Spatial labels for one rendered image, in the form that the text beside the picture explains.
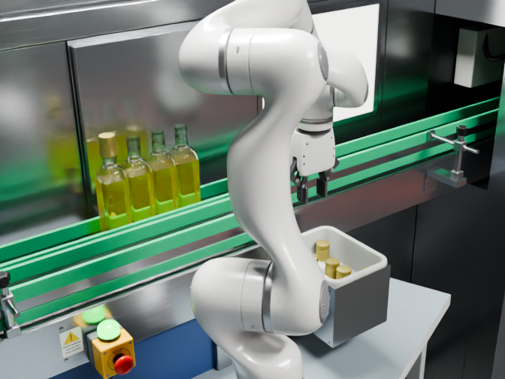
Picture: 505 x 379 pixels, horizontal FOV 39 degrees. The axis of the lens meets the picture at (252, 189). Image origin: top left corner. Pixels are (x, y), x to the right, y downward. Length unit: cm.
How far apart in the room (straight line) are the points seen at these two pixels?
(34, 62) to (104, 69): 15
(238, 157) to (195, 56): 16
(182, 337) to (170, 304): 12
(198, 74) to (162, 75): 59
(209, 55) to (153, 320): 67
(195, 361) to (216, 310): 52
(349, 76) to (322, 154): 23
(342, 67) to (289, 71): 38
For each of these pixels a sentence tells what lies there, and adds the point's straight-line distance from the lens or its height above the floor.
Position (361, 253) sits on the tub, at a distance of 170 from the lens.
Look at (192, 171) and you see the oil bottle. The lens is 159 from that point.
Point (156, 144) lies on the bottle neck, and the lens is 154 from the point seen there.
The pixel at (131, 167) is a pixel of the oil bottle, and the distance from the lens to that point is 152.
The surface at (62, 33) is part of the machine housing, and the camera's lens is 155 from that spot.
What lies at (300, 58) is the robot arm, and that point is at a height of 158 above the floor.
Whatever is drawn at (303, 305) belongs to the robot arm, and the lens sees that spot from 113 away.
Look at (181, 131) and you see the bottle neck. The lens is 156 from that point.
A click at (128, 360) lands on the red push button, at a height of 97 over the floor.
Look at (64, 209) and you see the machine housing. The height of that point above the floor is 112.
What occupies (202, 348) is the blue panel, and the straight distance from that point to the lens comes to 168.
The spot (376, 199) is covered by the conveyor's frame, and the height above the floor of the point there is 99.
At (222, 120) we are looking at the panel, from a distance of 178.
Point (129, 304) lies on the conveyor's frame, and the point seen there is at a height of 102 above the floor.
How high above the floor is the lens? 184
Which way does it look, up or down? 25 degrees down
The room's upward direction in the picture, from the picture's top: 1 degrees counter-clockwise
